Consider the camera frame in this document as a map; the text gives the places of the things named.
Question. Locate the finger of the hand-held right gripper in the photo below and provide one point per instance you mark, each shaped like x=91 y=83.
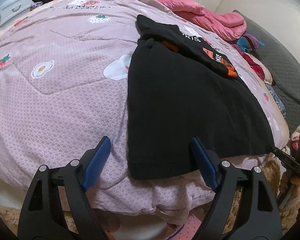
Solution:
x=287 y=158

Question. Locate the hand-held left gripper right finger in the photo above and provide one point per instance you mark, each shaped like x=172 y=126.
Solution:
x=205 y=166

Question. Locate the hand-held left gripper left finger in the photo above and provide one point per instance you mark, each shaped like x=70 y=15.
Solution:
x=97 y=166

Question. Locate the black sweater with orange cuffs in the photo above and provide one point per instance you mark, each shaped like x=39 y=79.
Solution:
x=185 y=105

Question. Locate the person's right hand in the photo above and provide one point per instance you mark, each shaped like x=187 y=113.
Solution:
x=295 y=183

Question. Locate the beige fuzzy rug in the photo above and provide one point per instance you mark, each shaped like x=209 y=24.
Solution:
x=272 y=180

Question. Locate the blue patterned cloth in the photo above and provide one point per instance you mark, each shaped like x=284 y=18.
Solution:
x=277 y=100

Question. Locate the pink dotted cloth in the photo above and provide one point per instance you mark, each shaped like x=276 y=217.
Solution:
x=182 y=230

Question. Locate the grey quilted headboard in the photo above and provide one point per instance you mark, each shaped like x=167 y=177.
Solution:
x=285 y=75

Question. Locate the pink printed quilt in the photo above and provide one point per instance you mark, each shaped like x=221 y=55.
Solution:
x=65 y=92

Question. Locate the red cloth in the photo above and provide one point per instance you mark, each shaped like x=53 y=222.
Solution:
x=258 y=67

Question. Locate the striped purple cloth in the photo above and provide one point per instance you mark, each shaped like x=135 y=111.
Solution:
x=250 y=42

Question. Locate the pink duvet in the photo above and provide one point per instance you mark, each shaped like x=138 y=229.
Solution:
x=210 y=12

